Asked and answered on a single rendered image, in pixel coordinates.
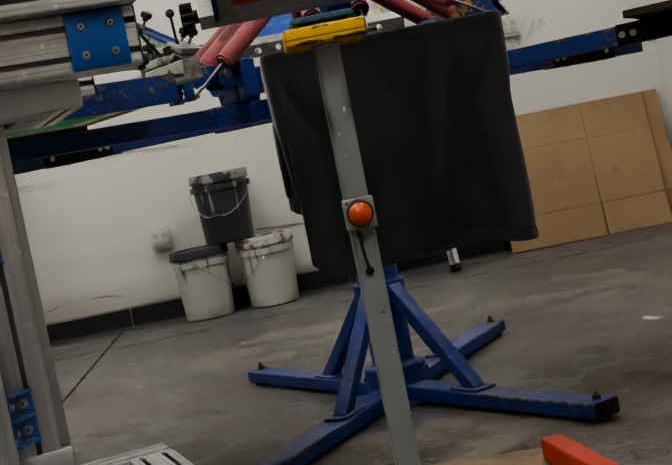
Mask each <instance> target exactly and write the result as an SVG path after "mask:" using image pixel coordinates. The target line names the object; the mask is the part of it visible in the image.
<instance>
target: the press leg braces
mask: <svg viewBox="0 0 672 465"><path fill-rule="evenodd" d="M387 288H388V293H389V297H390V301H391V302H392V303H393V304H394V305H395V307H396V308H397V309H398V310H399V311H400V312H401V313H402V315H403V316H404V317H405V318H406V319H407V322H408V323H409V324H410V326H411V327H412V328H413V329H414V330H415V332H416V333H417V334H418V335H419V336H420V338H421V339H422V340H423V341H424V343H425V344H426V345H427V346H428V347H429V349H430V350H431V351H432V352H431V353H430V354H428V355H426V356H425V358H432V357H439V358H440V360H441V361H442V362H443V363H444V365H445V366H446V367H447V368H448V369H449V371H450V372H451V373H452V374H453V376H454V377H455V378H456V379H457V381H458V382H459V383H460V384H461V385H458V386H455V387H452V388H450V389H451V390H455V391H466V392H479V391H482V390H485V389H487V388H490V387H493V386H496V384H495V383H484V381H483V380H482V379H481V378H480V377H479V375H478V374H477V373H476V372H475V370H474V369H473V368H472V367H471V366H470V364H469V363H468V362H467V361H466V360H465V358H464V357H463V356H462V355H461V354H460V352H459V351H458V350H457V348H458V347H457V346H456V347H455V346H454V345H453V344H452V343H451V342H450V341H449V339H448V338H447V337H446V336H445V335H444V333H443V332H442V331H441V330H440V329H439V328H438V326H437V325H436V324H435V323H434V322H433V321H432V319H431V318H430V317H429V316H428V315H427V314H426V313H425V311H424V310H423V309H422V308H421V307H420V306H419V305H418V303H417V302H416V301H415V300H414V299H413V298H412V297H411V295H410V294H409V293H408V292H407V291H406V290H405V289H404V288H403V286H402V285H401V284H400V283H399V282H397V283H393V284H390V285H388V287H387ZM369 339H370V335H369V330H368V325H367V320H366V315H365V310H364V305H363V299H362V294H360V298H359V303H358V304H356V300H355V296H354V298H353V301H352V303H351V305H350V308H349V310H348V313H347V315H346V318H345V320H344V323H343V325H342V327H341V330H340V332H339V335H338V337H337V340H336V342H335V344H334V347H333V349H332V352H331V354H330V357H329V359H328V361H327V364H326V366H325V369H324V371H323V373H322V374H319V375H315V377H316V378H327V379H335V378H339V377H342V378H341V382H340V387H339V391H338V396H337V400H336V405H335V409H334V413H333V414H332V415H330V416H329V417H327V418H325V419H324V420H325V421H332V420H344V419H349V418H350V417H352V416H353V415H355V414H356V413H358V412H359V411H361V410H363V409H364V408H365V406H357V407H355V404H356V399H357V395H358V390H359V385H360V381H361V376H362V371H363V367H364V362H365V357H366V353H367V348H368V344H369ZM343 367H344V369H343ZM342 369H343V371H342Z"/></svg>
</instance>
